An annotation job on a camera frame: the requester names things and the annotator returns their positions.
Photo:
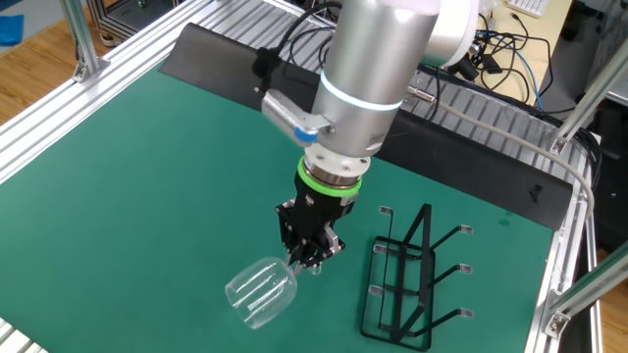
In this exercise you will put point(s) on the aluminium profile post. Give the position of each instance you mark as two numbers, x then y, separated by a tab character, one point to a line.
589	289
589	98
78	34

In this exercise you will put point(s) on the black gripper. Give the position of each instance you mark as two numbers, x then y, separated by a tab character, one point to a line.
319	213

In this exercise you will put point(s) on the silver wrist camera blue lens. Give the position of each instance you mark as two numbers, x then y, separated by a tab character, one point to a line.
289	115

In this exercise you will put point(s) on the black white striped frame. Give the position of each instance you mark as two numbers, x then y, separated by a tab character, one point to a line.
104	19

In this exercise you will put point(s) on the black metal cup rack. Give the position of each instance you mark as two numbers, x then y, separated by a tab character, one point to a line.
426	255

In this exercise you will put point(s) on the white keyboard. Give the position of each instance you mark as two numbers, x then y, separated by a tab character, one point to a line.
530	6

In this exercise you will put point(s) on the clear wine glass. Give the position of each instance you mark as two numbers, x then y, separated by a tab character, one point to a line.
260	294

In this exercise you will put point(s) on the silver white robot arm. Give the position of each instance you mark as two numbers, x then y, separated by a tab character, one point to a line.
368	59

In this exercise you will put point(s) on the beige desk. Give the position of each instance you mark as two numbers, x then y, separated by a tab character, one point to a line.
559	24

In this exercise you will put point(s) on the green table mat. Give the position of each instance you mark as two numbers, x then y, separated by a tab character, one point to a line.
122	220

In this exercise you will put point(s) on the aluminium profile table rail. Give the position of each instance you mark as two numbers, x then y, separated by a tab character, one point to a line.
73	103
569	235

